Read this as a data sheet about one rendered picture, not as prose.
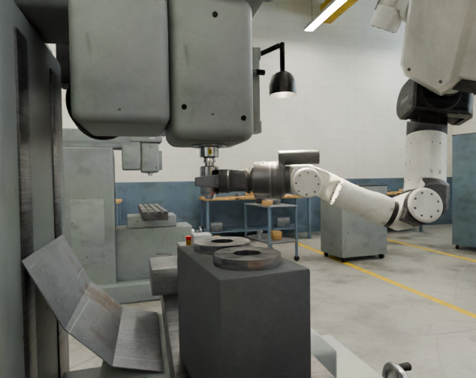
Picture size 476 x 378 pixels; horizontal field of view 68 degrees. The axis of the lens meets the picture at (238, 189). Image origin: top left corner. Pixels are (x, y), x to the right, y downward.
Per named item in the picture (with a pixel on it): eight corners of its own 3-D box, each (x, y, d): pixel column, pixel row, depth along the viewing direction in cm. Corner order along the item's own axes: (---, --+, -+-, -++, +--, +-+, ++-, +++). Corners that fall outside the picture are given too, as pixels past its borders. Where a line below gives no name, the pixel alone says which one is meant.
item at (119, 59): (164, 138, 96) (162, 40, 95) (170, 124, 72) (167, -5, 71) (88, 136, 91) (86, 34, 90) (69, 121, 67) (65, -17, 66)
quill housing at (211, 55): (234, 148, 99) (233, 33, 98) (257, 140, 79) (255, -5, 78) (164, 148, 94) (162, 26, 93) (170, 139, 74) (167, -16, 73)
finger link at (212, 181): (195, 175, 84) (221, 174, 84) (195, 188, 85) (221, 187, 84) (194, 175, 83) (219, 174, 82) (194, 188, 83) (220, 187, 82)
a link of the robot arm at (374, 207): (334, 211, 87) (408, 242, 86) (348, 205, 77) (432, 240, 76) (348, 173, 89) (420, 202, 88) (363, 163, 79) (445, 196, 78)
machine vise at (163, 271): (260, 270, 115) (259, 236, 115) (278, 283, 101) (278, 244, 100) (149, 280, 105) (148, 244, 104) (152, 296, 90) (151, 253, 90)
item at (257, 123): (257, 134, 91) (255, 52, 91) (262, 132, 88) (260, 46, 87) (242, 134, 90) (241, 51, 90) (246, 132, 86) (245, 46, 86)
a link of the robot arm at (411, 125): (446, 145, 91) (447, 97, 93) (467, 133, 82) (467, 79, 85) (400, 141, 92) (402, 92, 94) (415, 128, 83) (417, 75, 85)
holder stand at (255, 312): (244, 342, 64) (242, 232, 64) (313, 416, 44) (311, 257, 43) (179, 355, 60) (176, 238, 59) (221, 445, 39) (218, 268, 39)
